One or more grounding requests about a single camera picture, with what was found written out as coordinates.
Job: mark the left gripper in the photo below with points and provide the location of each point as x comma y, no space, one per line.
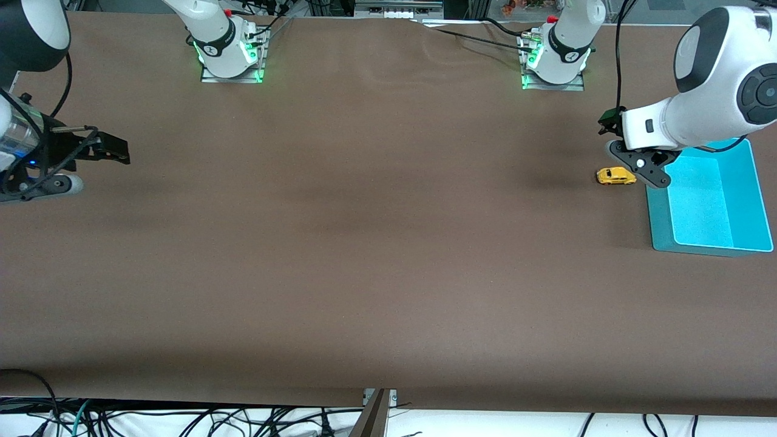
610,119

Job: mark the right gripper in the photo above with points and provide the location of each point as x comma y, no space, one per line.
59,149

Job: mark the yellow beetle toy car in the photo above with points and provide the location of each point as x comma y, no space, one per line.
614,176

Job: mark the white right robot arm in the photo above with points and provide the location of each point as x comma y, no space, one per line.
36,30

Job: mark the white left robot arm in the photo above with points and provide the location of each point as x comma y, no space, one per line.
716,103

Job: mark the teal plastic storage bin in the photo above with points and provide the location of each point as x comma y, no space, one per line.
704,212

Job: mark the grey box with ports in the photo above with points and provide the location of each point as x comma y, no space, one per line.
397,7

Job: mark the brown table cover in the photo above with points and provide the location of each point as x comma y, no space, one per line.
388,273

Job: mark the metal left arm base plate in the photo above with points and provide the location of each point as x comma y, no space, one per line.
552,86

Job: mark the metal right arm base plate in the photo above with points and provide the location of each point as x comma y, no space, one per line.
234,74

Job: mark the aluminium table edge bracket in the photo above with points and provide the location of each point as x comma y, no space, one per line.
376,419

